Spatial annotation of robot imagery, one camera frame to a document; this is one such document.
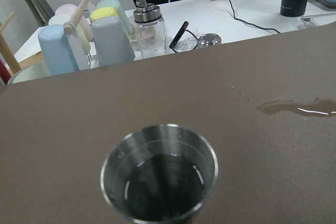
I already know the grey chair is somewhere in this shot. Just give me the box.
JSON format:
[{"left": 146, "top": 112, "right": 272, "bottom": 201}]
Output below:
[{"left": 24, "top": 0, "right": 55, "bottom": 27}]

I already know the white plastic cup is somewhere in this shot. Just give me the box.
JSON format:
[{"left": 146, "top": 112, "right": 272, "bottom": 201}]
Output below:
[{"left": 48, "top": 14, "right": 91, "bottom": 55}]

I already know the grey plastic cup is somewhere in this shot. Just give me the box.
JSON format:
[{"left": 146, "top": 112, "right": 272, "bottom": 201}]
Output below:
[{"left": 91, "top": 16, "right": 135, "bottom": 67}]

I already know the green plastic cup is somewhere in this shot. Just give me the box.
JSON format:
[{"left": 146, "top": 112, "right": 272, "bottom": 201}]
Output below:
[{"left": 97, "top": 0, "right": 133, "bottom": 36}]

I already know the wooden cup rack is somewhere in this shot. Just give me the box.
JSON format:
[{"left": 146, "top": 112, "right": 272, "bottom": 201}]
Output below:
[{"left": 1, "top": 0, "right": 95, "bottom": 84}]

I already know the blue plastic cup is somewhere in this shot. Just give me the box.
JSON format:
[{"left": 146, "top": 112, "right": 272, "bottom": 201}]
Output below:
[{"left": 38, "top": 25, "right": 79, "bottom": 76}]

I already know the glass oil dispenser bottle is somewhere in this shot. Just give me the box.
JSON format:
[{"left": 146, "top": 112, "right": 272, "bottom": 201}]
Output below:
[{"left": 133, "top": 0, "right": 169, "bottom": 59}]

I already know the pink plastic cup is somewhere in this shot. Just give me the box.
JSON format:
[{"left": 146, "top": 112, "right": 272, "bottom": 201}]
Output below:
[{"left": 55, "top": 4, "right": 93, "bottom": 42}]

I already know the steel double jigger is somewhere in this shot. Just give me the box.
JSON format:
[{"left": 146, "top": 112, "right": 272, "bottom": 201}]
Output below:
[{"left": 100, "top": 124, "right": 218, "bottom": 223}]

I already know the yellow plastic cup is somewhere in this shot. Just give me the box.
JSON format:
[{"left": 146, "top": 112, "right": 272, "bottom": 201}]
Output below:
[{"left": 89, "top": 6, "right": 119, "bottom": 24}]

